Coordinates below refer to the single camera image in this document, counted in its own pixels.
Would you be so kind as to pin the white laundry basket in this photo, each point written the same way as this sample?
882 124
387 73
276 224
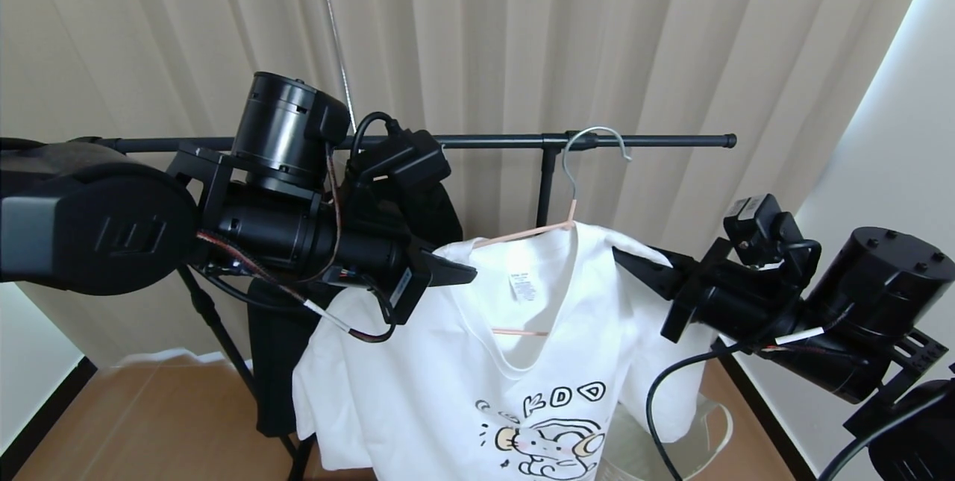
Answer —
709 429

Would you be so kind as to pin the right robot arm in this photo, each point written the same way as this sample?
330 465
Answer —
880 294

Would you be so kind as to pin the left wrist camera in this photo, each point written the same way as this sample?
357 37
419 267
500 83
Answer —
406 160

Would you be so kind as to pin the black shorts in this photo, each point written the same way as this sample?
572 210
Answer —
276 362

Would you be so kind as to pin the black clothes rack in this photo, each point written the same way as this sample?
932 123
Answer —
507 141

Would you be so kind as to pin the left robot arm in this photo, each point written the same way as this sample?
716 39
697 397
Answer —
89 220

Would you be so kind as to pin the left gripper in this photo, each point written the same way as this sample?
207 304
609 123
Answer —
336 250

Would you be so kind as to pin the pink clothes hanger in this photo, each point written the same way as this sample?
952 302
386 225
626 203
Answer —
522 233

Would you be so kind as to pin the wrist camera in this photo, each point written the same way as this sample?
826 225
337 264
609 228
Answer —
761 227
406 160

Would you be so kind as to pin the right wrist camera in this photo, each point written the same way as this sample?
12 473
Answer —
761 227

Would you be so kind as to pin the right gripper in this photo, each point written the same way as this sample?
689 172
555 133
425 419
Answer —
746 309

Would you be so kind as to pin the white garment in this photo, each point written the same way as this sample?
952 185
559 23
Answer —
418 376

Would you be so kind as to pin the beige curtain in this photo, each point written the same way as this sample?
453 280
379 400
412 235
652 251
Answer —
522 33

